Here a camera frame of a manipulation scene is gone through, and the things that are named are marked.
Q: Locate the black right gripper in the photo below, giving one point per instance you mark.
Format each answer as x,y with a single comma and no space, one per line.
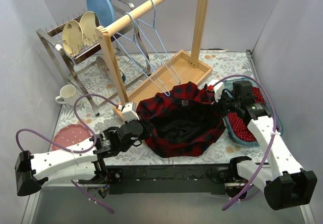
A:
222,103

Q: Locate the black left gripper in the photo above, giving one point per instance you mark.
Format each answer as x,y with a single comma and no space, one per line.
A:
139,127

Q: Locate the red plaid skirt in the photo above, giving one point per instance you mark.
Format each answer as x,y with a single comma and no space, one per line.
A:
185,123

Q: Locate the light blue wire hanger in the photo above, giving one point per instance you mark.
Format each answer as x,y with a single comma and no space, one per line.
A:
176,77

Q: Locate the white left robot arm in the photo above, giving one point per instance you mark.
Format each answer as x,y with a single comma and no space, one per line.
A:
82,161

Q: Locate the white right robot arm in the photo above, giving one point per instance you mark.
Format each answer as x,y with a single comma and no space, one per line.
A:
282,179

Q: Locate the teal plastic tray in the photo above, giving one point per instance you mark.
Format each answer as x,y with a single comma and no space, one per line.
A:
229,86

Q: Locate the red polka dot cloth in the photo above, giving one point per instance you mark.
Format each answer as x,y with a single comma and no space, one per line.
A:
238,126

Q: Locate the teal cup under rack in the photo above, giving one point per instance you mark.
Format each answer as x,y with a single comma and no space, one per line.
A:
123,75

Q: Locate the wooden clothes rack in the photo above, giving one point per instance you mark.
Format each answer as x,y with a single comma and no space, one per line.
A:
187,64

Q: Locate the floral table mat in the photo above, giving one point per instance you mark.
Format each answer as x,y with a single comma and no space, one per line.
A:
223,63

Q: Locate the pink dotted plate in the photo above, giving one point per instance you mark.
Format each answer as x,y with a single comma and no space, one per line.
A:
71,135

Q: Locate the white mug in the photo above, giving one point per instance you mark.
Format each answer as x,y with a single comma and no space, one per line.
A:
68,95

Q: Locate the patterned bowl under rack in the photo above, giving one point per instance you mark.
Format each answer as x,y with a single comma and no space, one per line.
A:
102,66

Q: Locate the cream plate front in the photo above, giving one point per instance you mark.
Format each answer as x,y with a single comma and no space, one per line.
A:
72,37

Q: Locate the cream plate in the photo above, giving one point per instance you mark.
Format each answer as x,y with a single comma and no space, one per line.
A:
72,37
89,22

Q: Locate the cream plate rear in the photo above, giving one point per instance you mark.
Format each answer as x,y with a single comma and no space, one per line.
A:
89,22

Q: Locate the metal dish rack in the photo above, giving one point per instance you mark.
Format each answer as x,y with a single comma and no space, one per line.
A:
51,44

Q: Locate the blue plate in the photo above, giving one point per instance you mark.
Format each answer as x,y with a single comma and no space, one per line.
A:
103,9

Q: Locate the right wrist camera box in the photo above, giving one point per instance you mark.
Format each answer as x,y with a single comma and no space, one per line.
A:
216,87

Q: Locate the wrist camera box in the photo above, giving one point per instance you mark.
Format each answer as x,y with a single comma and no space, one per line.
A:
216,87
129,111

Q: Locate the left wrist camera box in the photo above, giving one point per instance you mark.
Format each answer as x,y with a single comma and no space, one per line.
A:
129,111

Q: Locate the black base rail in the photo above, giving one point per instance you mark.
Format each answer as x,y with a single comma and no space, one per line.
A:
177,178

